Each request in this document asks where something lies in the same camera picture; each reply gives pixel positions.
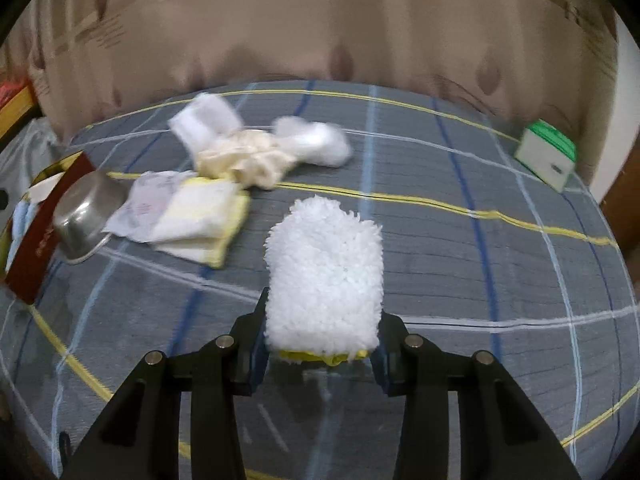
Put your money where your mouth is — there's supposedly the green white small box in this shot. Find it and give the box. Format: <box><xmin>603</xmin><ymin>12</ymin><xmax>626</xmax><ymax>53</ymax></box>
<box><xmin>514</xmin><ymin>119</ymin><xmax>577</xmax><ymax>193</ymax></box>

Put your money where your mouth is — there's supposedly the cream scrunchie cloth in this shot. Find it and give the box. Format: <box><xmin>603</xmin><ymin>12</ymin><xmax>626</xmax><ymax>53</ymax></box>
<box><xmin>195</xmin><ymin>129</ymin><xmax>298</xmax><ymax>190</ymax></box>

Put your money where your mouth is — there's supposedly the beige leaf print curtain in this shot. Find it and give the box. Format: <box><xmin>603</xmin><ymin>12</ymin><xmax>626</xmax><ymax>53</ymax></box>
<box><xmin>1</xmin><ymin>0</ymin><xmax>617</xmax><ymax>179</ymax></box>

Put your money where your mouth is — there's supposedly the gold red rectangular tin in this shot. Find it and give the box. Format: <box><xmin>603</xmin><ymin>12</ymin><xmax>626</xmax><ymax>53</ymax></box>
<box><xmin>1</xmin><ymin>152</ymin><xmax>94</xmax><ymax>304</ymax></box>

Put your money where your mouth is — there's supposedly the brown wooden door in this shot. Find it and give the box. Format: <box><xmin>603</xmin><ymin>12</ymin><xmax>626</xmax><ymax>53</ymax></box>
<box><xmin>601</xmin><ymin>148</ymin><xmax>640</xmax><ymax>289</ymax></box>

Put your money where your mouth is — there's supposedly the stainless steel bowl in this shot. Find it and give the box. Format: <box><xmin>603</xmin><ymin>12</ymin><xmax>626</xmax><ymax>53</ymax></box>
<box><xmin>52</xmin><ymin>170</ymin><xmax>128</xmax><ymax>264</ymax></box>

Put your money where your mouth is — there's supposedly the translucent plastic cover sheet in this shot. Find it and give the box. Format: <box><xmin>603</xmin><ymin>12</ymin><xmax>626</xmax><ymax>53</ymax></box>
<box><xmin>1</xmin><ymin>117</ymin><xmax>62</xmax><ymax>209</ymax></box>

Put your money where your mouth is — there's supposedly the red yellow cardboard box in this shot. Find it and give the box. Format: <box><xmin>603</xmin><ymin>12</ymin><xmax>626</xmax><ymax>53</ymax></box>
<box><xmin>0</xmin><ymin>78</ymin><xmax>38</xmax><ymax>138</ymax></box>

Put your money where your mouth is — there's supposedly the grey plaid tablecloth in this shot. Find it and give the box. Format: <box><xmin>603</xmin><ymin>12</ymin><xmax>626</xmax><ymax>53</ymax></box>
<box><xmin>1</xmin><ymin>81</ymin><xmax>639</xmax><ymax>479</ymax></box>

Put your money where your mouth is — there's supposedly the clear plastic bag ball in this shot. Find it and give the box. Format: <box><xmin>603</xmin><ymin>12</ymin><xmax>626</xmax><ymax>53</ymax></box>
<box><xmin>272</xmin><ymin>116</ymin><xmax>352</xmax><ymax>167</ymax></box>

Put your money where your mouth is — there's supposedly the white yellow towel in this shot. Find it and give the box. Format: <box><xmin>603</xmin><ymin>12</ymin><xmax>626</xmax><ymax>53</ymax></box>
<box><xmin>148</xmin><ymin>177</ymin><xmax>250</xmax><ymax>269</ymax></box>

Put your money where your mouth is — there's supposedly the white fluffy mitt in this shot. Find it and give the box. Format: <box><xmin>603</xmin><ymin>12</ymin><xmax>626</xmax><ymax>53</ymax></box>
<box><xmin>265</xmin><ymin>195</ymin><xmax>384</xmax><ymax>366</ymax></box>

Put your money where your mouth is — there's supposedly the white cloth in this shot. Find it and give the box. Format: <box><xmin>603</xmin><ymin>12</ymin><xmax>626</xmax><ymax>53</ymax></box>
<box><xmin>168</xmin><ymin>93</ymin><xmax>244</xmax><ymax>158</ymax></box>

